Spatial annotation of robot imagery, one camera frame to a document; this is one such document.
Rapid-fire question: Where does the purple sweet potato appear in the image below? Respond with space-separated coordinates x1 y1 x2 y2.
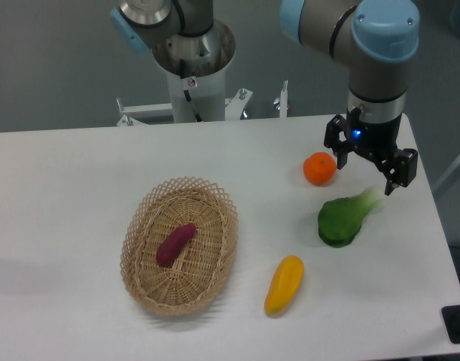
156 223 196 267

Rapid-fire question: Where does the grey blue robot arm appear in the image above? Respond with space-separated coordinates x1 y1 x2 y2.
110 1 419 194

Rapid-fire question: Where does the orange tangerine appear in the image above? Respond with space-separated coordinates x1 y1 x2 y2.
303 152 337 186

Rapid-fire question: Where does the white metal base frame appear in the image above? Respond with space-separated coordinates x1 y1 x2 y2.
116 80 291 126

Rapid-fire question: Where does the black cable on pedestal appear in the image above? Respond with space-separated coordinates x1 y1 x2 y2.
178 59 203 123

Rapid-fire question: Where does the black device at table edge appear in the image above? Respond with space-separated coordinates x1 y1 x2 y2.
441 305 460 344

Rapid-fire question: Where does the green bok choy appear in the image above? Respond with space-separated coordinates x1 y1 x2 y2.
317 187 383 248

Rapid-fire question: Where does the yellow mango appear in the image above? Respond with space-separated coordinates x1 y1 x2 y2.
264 255 305 316

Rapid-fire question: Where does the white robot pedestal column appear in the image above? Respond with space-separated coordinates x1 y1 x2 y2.
152 20 236 123

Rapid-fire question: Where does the woven wicker oval basket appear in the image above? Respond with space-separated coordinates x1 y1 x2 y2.
120 177 238 316

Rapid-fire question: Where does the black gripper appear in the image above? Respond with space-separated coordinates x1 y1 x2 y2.
324 108 419 196

